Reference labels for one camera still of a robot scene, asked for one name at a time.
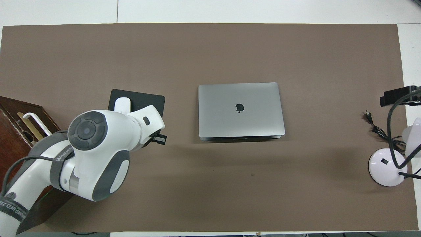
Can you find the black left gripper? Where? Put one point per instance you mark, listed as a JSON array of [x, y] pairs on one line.
[[152, 137]]

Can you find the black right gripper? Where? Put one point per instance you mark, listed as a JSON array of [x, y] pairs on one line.
[[394, 95]]

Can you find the grey aluminium laptop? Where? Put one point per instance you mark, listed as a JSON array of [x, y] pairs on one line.
[[240, 121]]

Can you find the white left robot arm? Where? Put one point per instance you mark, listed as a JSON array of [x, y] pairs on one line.
[[105, 138]]

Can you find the black mouse pad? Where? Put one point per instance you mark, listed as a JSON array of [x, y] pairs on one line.
[[144, 100]]

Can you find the white computer mouse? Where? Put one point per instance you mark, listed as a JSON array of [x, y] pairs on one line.
[[122, 104]]

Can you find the white desk lamp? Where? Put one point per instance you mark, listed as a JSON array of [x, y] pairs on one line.
[[384, 171]]

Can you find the large brown table mat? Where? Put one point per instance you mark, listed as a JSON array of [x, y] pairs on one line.
[[230, 184]]

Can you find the dark brown wooden box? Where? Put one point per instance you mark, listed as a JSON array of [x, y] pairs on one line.
[[13, 144]]

